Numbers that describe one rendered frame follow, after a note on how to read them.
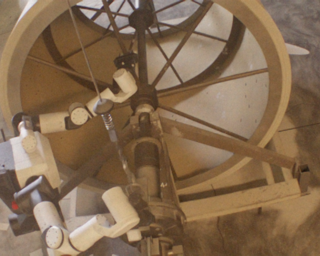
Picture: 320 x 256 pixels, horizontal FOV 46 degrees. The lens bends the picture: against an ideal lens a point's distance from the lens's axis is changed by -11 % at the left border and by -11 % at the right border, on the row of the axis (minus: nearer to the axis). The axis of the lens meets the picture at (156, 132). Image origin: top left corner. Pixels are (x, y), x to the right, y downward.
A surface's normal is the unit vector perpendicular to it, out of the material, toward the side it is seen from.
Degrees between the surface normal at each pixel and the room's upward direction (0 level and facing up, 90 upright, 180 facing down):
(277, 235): 0
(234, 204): 0
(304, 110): 0
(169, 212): 42
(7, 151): 11
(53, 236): 30
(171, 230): 90
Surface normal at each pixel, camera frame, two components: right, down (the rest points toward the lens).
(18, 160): -0.03, -0.77
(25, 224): 0.40, 0.58
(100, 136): 0.40, -0.68
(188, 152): -0.37, -0.66
